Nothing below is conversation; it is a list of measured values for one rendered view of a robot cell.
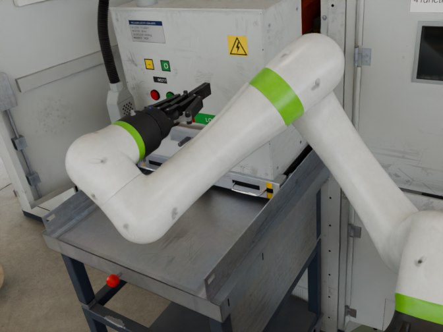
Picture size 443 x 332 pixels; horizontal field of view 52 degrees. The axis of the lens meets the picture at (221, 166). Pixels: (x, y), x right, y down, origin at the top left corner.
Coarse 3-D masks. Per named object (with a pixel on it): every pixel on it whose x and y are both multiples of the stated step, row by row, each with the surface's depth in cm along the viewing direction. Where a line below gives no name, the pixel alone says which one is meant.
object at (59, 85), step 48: (0, 0) 123; (48, 0) 133; (96, 0) 144; (0, 48) 127; (48, 48) 137; (96, 48) 148; (0, 96) 128; (48, 96) 141; (96, 96) 153; (48, 144) 146; (48, 192) 150
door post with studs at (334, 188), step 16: (336, 0) 122; (336, 16) 124; (336, 32) 126; (336, 96) 136; (336, 192) 153; (336, 208) 156; (336, 224) 160; (336, 240) 163; (336, 256) 167; (336, 272) 171; (336, 288) 175; (336, 304) 180; (336, 320) 184
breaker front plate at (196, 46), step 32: (128, 32) 130; (192, 32) 118; (224, 32) 112; (256, 32) 108; (128, 64) 136; (160, 64) 129; (192, 64) 123; (224, 64) 117; (256, 64) 112; (160, 96) 135; (224, 96) 122; (256, 160) 127
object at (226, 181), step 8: (152, 160) 150; (160, 160) 148; (152, 168) 152; (224, 176) 136; (232, 176) 134; (240, 176) 132; (248, 176) 131; (280, 176) 129; (216, 184) 139; (224, 184) 137; (240, 184) 134; (248, 184) 132; (256, 184) 130; (272, 184) 127; (280, 184) 126; (256, 192) 132; (272, 192) 129
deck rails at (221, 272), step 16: (304, 160) 137; (320, 160) 149; (304, 176) 140; (80, 192) 137; (288, 192) 131; (64, 208) 133; (80, 208) 138; (96, 208) 140; (272, 208) 123; (48, 224) 129; (64, 224) 134; (256, 224) 117; (240, 240) 110; (256, 240) 118; (224, 256) 105; (240, 256) 112; (224, 272) 106; (208, 288) 101
